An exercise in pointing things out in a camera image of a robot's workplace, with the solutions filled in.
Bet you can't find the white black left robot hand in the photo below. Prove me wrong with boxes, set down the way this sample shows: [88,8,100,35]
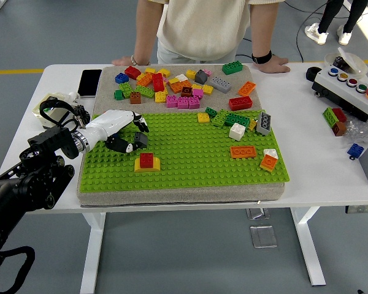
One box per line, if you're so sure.
[84,109,150,154]

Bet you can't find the person's left hand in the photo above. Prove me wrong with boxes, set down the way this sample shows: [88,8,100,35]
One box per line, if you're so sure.
[257,57,291,74]

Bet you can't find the person's right hand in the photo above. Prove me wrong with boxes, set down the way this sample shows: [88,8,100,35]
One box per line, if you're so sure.
[112,56,134,67]

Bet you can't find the grey sloped brick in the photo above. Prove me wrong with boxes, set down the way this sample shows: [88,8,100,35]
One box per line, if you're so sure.
[133,132,149,149]
[194,69,209,85]

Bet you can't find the red square brick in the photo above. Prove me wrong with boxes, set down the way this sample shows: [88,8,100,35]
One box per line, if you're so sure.
[139,153,154,169]
[124,66,142,80]

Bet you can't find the yellow curved brick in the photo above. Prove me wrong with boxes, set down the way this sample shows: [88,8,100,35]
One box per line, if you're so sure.
[134,156,161,173]

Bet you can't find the orange long brick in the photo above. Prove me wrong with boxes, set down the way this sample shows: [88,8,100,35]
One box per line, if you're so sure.
[136,72,154,88]
[229,145,257,159]
[169,80,193,94]
[237,81,257,97]

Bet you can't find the lime green long brick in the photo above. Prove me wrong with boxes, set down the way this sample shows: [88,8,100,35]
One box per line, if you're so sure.
[133,85,156,99]
[210,109,231,128]

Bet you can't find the red long brick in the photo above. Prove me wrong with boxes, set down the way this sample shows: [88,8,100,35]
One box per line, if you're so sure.
[228,96,253,111]
[151,72,166,92]
[331,107,348,123]

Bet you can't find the dark green long brick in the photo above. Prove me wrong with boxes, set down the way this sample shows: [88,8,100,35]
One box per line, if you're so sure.
[222,61,245,75]
[223,112,251,129]

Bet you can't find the grey long brick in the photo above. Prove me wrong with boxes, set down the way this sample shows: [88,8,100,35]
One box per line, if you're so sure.
[209,76,232,94]
[255,111,272,136]

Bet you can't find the orange brick on yellow plate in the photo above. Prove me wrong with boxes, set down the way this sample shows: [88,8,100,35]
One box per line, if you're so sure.
[259,154,278,172]

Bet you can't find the green studded baseplate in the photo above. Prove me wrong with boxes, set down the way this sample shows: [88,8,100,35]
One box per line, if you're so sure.
[77,109,291,193]

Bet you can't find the black wristwatch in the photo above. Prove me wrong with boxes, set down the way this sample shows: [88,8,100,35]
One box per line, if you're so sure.
[251,50,273,65]

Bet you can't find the black gear wheel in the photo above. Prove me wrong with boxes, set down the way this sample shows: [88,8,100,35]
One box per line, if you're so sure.
[74,104,91,128]

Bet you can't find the black round roll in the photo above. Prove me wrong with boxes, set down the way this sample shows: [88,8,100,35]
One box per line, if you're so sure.
[305,66,323,83]

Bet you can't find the black smartphone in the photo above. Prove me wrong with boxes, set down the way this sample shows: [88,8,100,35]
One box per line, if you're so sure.
[77,69,102,99]

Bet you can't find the small white plastic piece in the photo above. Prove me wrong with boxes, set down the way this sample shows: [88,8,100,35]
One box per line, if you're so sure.
[67,91,82,107]

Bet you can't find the person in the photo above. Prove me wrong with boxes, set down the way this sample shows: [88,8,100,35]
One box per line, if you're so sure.
[304,0,368,46]
[136,0,285,64]

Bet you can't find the white control box coloured buttons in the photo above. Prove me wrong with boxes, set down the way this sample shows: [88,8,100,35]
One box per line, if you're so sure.
[312,64,368,123]

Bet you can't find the white round lidded container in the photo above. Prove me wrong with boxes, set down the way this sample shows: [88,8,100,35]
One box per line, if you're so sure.
[324,47,368,76]

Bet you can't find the grey cushion mat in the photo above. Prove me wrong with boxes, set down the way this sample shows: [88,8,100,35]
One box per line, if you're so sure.
[76,64,286,209]

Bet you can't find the clear plastic wrap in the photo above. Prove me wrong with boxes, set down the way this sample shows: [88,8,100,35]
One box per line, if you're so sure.
[342,118,368,145]

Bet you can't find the white table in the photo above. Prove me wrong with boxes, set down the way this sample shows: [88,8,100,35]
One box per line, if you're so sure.
[0,62,368,287]

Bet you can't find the clear floor plate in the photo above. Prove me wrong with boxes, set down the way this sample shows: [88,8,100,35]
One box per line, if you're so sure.
[249,225,278,249]
[246,208,270,220]

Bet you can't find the black floor cable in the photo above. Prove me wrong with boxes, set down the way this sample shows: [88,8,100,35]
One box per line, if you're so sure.
[295,0,329,63]
[235,36,255,64]

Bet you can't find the beige red-green switch box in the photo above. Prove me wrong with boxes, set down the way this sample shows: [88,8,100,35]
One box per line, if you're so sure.
[32,92,71,129]

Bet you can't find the blue brick keychain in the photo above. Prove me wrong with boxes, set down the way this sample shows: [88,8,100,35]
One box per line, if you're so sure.
[347,143,365,160]

